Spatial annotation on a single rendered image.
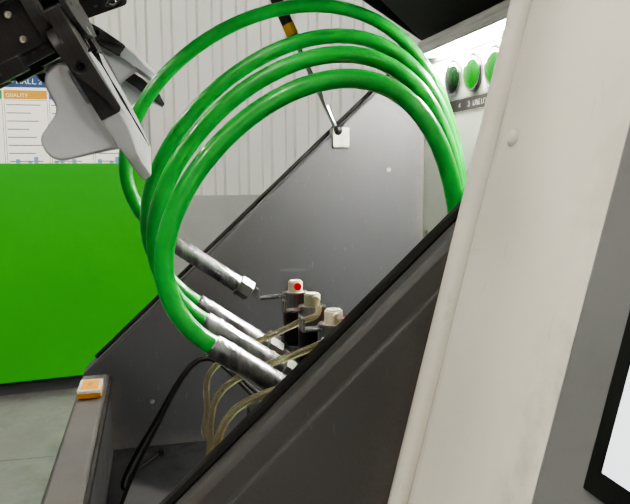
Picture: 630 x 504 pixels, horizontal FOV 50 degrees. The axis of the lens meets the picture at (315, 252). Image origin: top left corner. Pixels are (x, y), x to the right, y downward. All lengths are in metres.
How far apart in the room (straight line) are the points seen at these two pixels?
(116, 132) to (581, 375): 0.32
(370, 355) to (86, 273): 3.68
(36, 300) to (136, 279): 0.55
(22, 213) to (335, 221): 3.08
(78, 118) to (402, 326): 0.25
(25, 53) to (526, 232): 0.32
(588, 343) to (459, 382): 0.10
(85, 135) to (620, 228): 0.34
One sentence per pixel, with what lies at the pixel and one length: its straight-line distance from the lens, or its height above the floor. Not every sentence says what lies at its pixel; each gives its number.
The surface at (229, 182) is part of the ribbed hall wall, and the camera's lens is 7.24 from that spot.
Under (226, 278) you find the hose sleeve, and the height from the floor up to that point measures 1.14.
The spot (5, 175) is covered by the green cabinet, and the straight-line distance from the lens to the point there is 4.01.
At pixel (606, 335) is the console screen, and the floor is 1.19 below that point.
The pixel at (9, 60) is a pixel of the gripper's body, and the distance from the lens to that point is 0.47.
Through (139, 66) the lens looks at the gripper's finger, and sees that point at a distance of 0.87.
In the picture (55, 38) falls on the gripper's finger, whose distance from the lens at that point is 0.45.
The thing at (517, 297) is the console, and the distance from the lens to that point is 0.32.
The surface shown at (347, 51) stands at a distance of 0.58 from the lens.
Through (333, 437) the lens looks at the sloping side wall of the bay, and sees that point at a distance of 0.41.
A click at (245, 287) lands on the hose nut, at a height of 1.13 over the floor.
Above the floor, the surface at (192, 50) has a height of 1.37.
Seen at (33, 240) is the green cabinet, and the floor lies 0.88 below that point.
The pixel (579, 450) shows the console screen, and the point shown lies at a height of 1.15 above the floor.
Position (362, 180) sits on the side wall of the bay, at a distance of 1.07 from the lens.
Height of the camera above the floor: 1.25
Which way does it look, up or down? 7 degrees down
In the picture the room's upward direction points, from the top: straight up
